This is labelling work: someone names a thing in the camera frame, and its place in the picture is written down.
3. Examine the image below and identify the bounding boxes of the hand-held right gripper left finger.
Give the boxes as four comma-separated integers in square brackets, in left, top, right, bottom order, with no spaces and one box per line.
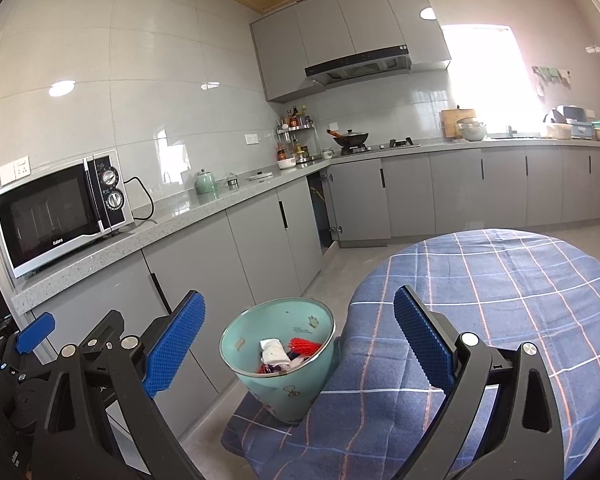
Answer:
[32,290,206,480]

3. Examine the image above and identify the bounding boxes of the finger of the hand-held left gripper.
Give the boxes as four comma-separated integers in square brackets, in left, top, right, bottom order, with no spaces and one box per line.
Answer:
[15,311,56,356]
[77,310,128,356]

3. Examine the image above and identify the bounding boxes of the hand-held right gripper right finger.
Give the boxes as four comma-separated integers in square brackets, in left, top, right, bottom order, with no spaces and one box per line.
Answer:
[393,285,566,480]

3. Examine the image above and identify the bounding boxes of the red mesh net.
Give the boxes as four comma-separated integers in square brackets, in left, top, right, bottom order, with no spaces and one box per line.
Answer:
[287,337,323,359]

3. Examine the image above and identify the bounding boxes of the teal trash bin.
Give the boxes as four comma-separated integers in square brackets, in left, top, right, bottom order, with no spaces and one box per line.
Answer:
[219,297,337,425]

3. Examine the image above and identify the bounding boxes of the blue plaid tablecloth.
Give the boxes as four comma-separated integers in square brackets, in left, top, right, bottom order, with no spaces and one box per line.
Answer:
[221,228,600,480]

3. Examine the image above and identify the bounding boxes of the silver black microwave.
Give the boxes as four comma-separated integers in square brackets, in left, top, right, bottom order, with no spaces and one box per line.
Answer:
[0,149,135,279]

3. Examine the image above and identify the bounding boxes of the grey speckled countertop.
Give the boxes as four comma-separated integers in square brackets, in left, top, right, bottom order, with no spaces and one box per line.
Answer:
[11,139,600,316]

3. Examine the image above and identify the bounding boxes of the grey base cabinets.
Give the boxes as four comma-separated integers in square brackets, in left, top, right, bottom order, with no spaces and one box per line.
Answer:
[12,142,600,441]

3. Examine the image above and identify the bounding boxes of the gas stove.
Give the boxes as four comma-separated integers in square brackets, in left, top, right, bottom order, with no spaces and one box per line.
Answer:
[337,137,422,156]

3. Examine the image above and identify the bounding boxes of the black wok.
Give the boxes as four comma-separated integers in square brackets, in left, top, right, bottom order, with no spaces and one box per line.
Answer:
[326,129,370,150]

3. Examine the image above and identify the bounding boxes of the steel pot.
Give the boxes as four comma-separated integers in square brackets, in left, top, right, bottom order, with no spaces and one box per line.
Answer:
[455,117,488,142]

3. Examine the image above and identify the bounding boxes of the wooden cutting board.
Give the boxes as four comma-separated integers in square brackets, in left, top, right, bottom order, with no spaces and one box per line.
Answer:
[440,107,477,139]

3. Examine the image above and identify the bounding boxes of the steel spice rack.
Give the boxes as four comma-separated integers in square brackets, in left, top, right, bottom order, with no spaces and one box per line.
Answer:
[276,105,315,161]

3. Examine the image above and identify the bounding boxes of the white dish basket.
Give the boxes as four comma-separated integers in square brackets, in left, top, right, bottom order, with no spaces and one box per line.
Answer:
[545,105,593,140]

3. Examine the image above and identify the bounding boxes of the bright window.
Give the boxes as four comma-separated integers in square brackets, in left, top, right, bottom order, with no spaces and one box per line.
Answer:
[440,24,536,136]

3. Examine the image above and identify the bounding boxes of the black range hood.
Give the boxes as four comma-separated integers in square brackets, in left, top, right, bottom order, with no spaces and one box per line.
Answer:
[305,44,412,87]

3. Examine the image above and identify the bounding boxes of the hanging cloths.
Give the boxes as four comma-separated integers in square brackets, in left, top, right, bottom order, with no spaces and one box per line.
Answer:
[532,65,572,96]

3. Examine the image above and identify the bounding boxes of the grey upper cabinets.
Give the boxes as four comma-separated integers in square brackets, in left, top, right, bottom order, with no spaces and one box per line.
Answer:
[250,0,452,103]

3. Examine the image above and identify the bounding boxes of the black microwave cable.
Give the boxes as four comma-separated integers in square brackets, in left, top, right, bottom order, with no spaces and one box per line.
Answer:
[122,176,157,223]

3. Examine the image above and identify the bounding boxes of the white wall socket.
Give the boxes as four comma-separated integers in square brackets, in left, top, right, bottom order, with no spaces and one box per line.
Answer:
[0,156,32,186]

